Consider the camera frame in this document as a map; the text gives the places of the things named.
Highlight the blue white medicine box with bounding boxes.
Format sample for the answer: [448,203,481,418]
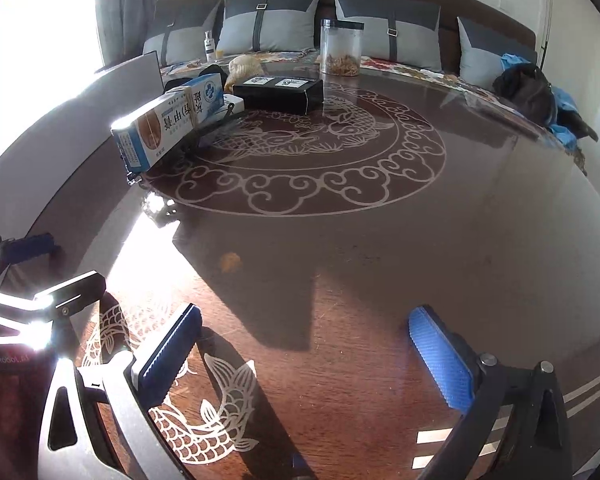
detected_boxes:
[110,73,224,174]

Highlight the cream knitted sock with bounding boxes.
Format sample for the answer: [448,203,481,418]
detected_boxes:
[224,54,264,93]

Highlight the black box white labels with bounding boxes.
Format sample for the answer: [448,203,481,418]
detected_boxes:
[233,76,324,115]

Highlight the large grey storage box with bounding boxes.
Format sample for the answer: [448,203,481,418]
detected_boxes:
[0,51,165,252]

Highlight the floral sofa cover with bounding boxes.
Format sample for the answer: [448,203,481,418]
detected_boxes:
[160,49,519,119]

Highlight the grey cushion far left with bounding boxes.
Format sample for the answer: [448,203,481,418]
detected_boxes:
[143,0,220,67]

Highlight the grey cushion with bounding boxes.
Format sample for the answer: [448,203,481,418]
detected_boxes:
[335,0,442,70]
[143,0,220,67]
[457,18,538,90]
[218,0,320,55]

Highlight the grey curtain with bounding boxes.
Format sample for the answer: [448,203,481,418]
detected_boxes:
[95,0,156,66]

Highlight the white spray bottle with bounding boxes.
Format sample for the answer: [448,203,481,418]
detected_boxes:
[204,30,216,63]

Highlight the black and blue clothing pile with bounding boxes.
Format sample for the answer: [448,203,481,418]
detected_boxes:
[493,53,600,152]

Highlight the grey cushion far right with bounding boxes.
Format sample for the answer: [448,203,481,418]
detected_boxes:
[457,18,538,90]

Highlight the clear jar black lid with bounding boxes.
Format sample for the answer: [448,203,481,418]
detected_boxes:
[320,18,364,77]

